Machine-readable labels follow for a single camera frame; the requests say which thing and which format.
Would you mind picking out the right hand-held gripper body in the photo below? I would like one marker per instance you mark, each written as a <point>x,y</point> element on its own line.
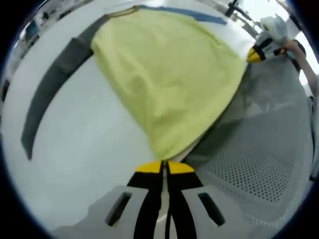
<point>275,30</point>

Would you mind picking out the yellow blue grey garment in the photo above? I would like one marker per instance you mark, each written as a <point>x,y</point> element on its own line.
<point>162,74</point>

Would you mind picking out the metal stand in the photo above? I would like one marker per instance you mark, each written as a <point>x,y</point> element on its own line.
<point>241,12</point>

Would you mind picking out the person's right hand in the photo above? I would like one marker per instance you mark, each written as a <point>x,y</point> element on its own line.
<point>295,49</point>

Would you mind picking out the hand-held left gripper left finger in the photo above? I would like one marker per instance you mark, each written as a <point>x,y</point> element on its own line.
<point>147,199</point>

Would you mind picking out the teal front appliance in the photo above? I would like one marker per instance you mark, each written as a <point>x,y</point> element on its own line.
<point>33,30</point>

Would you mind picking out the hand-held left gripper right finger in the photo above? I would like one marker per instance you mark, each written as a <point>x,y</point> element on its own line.
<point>182,211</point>

